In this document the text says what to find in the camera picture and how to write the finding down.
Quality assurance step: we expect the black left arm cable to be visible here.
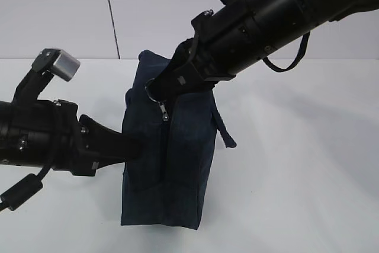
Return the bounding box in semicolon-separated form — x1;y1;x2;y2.
0;107;60;213

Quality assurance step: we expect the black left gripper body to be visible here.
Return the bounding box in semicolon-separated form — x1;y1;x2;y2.
11;70;96;176

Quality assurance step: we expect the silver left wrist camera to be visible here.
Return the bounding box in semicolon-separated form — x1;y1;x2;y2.
31;48;81;82

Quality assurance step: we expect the dark navy fabric bag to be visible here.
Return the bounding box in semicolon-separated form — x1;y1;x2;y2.
121;50;236;230

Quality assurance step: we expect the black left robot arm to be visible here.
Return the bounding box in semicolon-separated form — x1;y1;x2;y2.
1;71;142;177

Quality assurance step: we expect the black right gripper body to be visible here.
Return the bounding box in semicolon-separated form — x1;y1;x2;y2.
174;9;266;90

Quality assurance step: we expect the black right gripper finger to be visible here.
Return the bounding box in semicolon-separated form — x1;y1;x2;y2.
147;41;195;101

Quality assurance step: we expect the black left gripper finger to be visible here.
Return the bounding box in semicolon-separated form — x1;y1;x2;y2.
79;114;142;172

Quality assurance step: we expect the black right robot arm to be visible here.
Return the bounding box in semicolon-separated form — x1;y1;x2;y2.
146;0;378;102

